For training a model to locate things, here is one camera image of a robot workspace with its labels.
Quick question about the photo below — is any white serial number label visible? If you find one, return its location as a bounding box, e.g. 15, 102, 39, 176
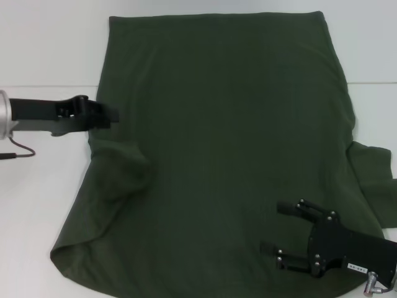
346, 261, 368, 274

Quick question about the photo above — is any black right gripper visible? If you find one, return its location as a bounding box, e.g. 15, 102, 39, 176
259, 198, 397, 289

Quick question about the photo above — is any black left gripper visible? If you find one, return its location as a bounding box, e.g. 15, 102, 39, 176
8, 96, 121, 132

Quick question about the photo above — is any dark red left wrist cable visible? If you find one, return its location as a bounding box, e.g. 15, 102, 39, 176
0, 136, 36, 161

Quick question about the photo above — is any dark green t-shirt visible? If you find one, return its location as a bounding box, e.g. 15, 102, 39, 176
50, 11, 394, 298

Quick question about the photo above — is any silver right wrist connector plug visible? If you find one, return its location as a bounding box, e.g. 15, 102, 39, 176
362, 271, 392, 296

